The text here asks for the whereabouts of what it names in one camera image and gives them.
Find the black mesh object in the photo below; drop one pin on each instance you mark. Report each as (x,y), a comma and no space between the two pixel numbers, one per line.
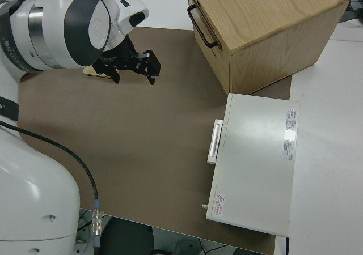
(356,3)

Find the brown table mat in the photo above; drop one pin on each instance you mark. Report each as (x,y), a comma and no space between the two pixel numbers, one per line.
(127,139)

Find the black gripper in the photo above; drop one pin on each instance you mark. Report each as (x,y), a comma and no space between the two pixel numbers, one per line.
(117,55)

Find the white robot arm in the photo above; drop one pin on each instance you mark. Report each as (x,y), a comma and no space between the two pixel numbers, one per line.
(34,181)

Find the light wooden drawer cabinet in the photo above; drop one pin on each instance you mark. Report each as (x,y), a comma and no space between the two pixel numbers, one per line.
(263,25)

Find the white toaster oven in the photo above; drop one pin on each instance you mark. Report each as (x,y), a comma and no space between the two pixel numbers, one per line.
(255,158)

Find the black round base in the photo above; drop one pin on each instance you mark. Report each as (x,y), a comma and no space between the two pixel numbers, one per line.
(127,238)

